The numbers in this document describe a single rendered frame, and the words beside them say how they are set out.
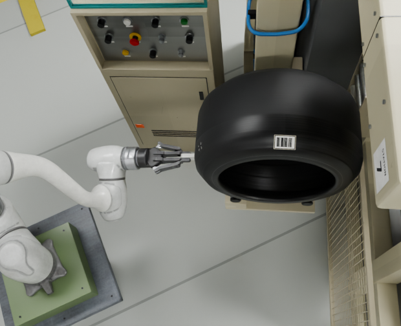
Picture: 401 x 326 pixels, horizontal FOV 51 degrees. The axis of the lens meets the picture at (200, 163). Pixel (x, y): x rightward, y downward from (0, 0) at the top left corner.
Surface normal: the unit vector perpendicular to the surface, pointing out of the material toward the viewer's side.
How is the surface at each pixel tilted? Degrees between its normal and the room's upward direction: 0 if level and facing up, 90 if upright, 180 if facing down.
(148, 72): 90
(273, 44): 90
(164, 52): 90
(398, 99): 0
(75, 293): 2
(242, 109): 24
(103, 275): 0
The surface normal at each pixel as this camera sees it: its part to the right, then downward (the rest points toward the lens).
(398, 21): -0.10, -0.40
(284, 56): -0.08, 0.91
